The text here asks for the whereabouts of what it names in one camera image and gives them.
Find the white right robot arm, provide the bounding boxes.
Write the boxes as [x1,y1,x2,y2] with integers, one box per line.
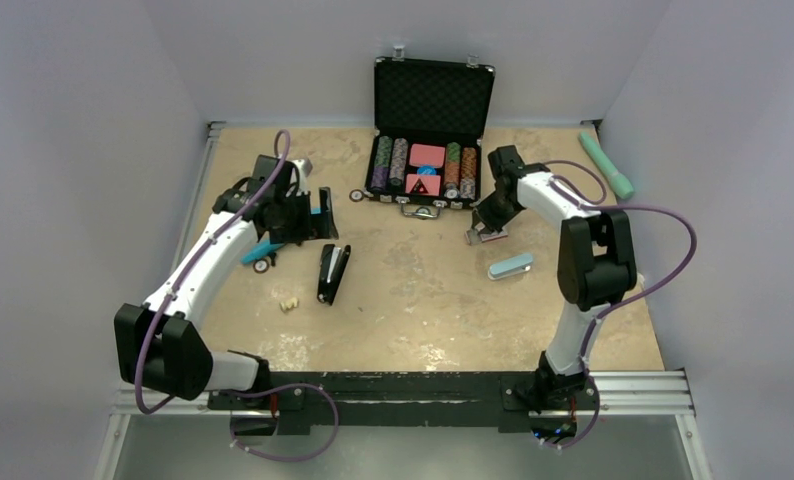
[466,145,637,407]

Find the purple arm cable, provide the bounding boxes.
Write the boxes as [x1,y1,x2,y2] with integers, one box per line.
[542,159,698,452]
[133,129,340,464]

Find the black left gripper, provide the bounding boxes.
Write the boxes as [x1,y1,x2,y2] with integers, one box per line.
[269,187,336,244]

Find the pink card deck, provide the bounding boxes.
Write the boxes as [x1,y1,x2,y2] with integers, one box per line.
[408,143,446,169]

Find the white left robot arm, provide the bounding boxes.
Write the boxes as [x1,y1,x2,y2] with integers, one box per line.
[114,155,338,409]

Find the small beige staple strip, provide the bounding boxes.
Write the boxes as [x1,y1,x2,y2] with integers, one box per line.
[279,297,299,313]

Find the light blue stapler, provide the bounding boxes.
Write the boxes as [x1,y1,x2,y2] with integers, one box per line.
[487,253,534,281]

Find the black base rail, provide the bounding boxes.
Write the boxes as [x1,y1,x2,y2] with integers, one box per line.
[207,371,598,435]

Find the blue marker pen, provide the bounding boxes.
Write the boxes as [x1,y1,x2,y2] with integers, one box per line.
[241,207,319,265]

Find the teal green cylinder tool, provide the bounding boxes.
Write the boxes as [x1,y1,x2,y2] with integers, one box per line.
[578,132,635,200]

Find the black stapler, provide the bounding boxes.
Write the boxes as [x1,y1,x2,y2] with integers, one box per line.
[316,244,352,305]

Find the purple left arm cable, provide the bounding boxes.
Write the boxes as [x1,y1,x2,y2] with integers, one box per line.
[133,129,340,464]

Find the black poker chip case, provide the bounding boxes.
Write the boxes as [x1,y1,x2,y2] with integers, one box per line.
[361,57,496,211]

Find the staple box red white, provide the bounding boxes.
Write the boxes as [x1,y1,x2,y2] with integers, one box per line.
[465,228,509,246]

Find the aluminium frame rail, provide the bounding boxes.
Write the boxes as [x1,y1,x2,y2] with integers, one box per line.
[92,120,713,480]

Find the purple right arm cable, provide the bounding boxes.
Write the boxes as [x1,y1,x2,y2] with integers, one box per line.
[542,159,698,452]

